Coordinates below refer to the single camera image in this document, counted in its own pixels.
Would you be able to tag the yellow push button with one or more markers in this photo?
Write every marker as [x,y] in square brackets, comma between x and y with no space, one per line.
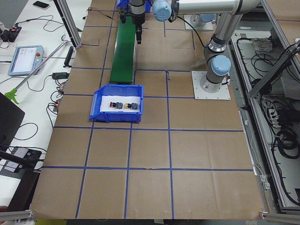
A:
[131,106]

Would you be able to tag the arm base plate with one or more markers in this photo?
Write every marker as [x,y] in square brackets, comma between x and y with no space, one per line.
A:
[202,22]
[204,90]

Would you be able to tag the white foam pad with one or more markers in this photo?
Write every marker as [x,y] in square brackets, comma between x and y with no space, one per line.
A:
[105,104]

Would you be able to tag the teach pendant tablet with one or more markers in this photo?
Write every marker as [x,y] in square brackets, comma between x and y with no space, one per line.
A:
[25,60]

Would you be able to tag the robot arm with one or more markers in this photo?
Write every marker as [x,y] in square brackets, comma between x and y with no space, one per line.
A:
[231,12]

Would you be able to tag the reacher grabber tool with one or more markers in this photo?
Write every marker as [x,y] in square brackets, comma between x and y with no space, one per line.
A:
[12,94]

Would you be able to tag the green conveyor belt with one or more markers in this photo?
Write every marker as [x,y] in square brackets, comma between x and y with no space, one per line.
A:
[123,60]

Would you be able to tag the black handle bar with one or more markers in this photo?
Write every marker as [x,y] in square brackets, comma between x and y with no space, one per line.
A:
[68,57]

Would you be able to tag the blue bin right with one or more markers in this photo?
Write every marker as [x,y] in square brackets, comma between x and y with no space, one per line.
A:
[135,6]

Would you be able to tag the blue bin left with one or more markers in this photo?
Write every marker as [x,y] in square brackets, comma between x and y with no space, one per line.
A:
[116,90]

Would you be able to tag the red push button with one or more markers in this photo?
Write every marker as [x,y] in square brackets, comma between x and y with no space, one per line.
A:
[116,105]

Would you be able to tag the black monitor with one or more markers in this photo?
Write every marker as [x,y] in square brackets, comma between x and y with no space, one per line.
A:
[11,117]

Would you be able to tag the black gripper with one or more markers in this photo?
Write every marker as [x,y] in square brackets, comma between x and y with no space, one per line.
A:
[138,19]

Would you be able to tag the blue bin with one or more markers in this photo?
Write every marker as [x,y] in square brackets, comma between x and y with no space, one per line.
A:
[116,90]
[135,6]

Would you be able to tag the black smartphone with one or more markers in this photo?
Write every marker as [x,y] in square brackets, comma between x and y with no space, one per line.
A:
[41,5]

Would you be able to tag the aluminium frame post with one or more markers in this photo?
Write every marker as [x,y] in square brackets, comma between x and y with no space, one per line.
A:
[69,23]

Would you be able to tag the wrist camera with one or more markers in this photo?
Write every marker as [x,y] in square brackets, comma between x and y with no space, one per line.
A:
[124,13]

